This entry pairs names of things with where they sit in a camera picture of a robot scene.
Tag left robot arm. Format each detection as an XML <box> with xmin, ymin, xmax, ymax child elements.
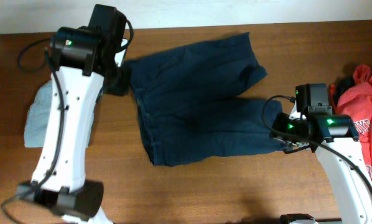
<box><xmin>15</xmin><ymin>4</ymin><xmax>132</xmax><ymax>223</ymax></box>

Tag left black cable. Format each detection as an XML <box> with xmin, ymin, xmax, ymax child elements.
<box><xmin>1</xmin><ymin>20</ymin><xmax>134</xmax><ymax>223</ymax></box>

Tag navy blue shorts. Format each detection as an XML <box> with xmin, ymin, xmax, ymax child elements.
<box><xmin>125</xmin><ymin>33</ymin><xmax>284</xmax><ymax>166</ymax></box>

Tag light grey folded cloth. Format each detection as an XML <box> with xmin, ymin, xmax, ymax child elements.
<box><xmin>24</xmin><ymin>79</ymin><xmax>105</xmax><ymax>148</ymax></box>

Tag right black cable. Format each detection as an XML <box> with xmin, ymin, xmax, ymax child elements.
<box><xmin>261</xmin><ymin>95</ymin><xmax>372</xmax><ymax>224</ymax></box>

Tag dark garment under jersey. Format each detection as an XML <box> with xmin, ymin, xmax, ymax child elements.
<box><xmin>332</xmin><ymin>76</ymin><xmax>355</xmax><ymax>105</ymax></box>

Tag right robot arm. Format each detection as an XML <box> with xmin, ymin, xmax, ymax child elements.
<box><xmin>267</xmin><ymin>83</ymin><xmax>372</xmax><ymax>223</ymax></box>

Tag red jersey with lettering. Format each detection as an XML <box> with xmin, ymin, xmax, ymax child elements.
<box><xmin>330</xmin><ymin>65</ymin><xmax>372</xmax><ymax>180</ymax></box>

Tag black cable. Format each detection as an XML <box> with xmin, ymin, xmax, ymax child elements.
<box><xmin>261</xmin><ymin>95</ymin><xmax>372</xmax><ymax>224</ymax></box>
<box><xmin>1</xmin><ymin>20</ymin><xmax>134</xmax><ymax>223</ymax></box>

